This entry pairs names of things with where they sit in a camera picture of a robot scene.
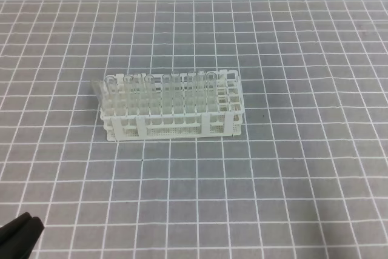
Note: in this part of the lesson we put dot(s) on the white plastic test tube rack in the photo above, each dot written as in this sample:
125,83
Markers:
226,121

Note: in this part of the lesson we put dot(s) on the clear glass test tube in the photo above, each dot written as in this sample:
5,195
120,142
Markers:
211,80

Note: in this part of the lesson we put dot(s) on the leaning clear test tube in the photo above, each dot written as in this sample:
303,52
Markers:
98,89

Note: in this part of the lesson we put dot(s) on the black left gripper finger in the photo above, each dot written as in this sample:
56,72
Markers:
19,236

